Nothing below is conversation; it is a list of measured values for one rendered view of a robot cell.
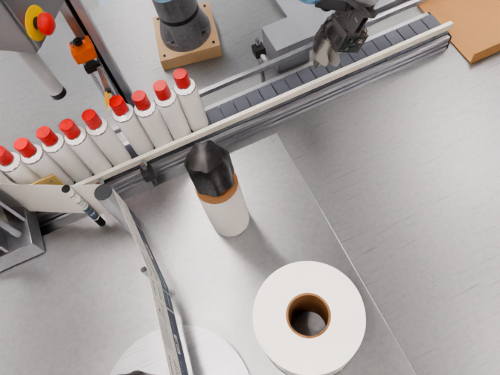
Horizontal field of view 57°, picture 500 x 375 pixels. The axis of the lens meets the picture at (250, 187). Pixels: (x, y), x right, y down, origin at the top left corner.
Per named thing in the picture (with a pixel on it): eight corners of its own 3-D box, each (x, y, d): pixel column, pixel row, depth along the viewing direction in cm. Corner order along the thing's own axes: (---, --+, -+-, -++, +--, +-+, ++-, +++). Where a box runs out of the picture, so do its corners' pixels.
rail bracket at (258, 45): (266, 97, 129) (261, 56, 115) (256, 79, 133) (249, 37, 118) (277, 93, 129) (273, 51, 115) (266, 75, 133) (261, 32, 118)
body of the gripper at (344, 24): (332, 55, 109) (360, 10, 100) (315, 31, 112) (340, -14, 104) (356, 55, 113) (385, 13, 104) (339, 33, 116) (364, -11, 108)
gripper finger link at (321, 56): (314, 79, 116) (332, 50, 110) (303, 63, 119) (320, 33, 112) (324, 79, 118) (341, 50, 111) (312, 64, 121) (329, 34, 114)
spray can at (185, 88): (190, 135, 120) (170, 85, 102) (188, 119, 123) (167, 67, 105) (210, 131, 120) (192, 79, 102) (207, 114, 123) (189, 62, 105)
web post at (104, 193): (128, 238, 109) (94, 205, 93) (122, 222, 112) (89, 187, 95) (146, 230, 110) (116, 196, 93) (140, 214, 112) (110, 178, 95)
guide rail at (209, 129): (74, 193, 115) (70, 189, 113) (73, 189, 116) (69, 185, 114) (451, 28, 124) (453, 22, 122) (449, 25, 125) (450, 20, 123)
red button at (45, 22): (26, 22, 78) (42, 24, 78) (35, 7, 80) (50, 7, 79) (38, 39, 82) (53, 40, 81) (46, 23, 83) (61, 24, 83)
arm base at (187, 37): (167, 59, 135) (156, 34, 126) (157, 22, 141) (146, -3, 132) (216, 42, 135) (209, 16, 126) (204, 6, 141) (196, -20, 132)
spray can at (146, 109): (155, 155, 119) (127, 107, 101) (153, 138, 121) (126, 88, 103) (175, 150, 119) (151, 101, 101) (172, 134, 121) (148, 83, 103)
